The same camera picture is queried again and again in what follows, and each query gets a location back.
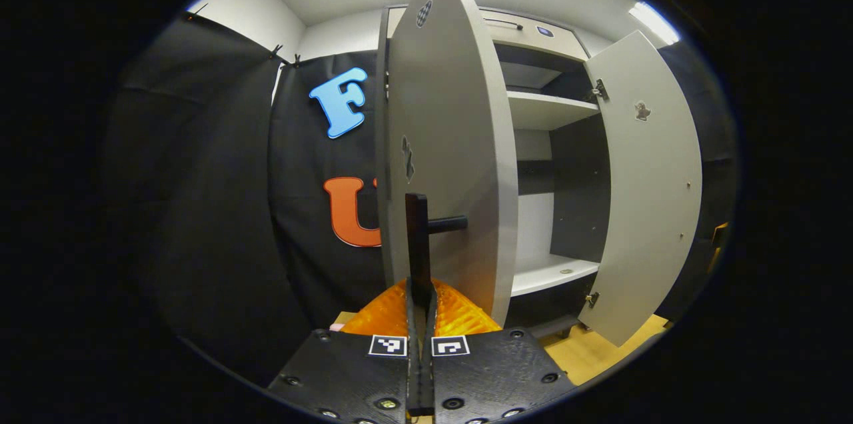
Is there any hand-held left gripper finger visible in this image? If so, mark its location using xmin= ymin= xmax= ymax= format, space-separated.
xmin=267 ymin=279 xmax=422 ymax=424
xmin=421 ymin=279 xmax=576 ymax=424

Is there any beige cabinet door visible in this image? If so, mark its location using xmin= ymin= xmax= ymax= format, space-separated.
xmin=383 ymin=0 xmax=520 ymax=329
xmin=578 ymin=29 xmax=704 ymax=349

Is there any beige double-door shoe cabinet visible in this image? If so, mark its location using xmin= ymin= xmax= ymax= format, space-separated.
xmin=373 ymin=4 xmax=667 ymax=345

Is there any white cabinet shelf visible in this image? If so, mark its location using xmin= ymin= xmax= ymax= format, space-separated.
xmin=506 ymin=89 xmax=600 ymax=131
xmin=510 ymin=254 xmax=600 ymax=298

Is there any beige cabinet drawer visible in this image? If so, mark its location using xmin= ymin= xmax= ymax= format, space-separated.
xmin=480 ymin=9 xmax=590 ymax=63

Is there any narrow ceiling light strip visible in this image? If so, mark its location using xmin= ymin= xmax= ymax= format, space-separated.
xmin=628 ymin=1 xmax=680 ymax=46

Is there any black backdrop cloth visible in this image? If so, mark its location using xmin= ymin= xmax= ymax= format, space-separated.
xmin=103 ymin=11 xmax=740 ymax=388

